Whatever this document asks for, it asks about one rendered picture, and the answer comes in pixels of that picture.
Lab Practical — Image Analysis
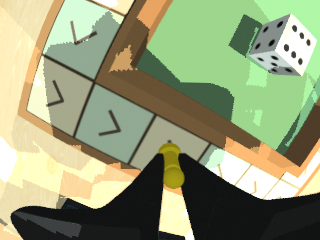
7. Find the white square board track with arrows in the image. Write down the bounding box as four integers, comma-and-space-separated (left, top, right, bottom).
17, 0, 285, 179

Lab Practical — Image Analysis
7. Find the yellow game pawn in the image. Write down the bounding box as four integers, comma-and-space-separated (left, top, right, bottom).
159, 144, 185, 189

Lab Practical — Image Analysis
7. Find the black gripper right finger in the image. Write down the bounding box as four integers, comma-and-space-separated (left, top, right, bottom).
177, 153, 320, 240

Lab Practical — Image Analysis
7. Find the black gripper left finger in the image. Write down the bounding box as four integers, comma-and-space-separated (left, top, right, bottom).
11, 153, 164, 240

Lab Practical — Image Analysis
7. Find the white die with black pips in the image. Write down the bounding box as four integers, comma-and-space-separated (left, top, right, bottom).
249, 13, 316, 76

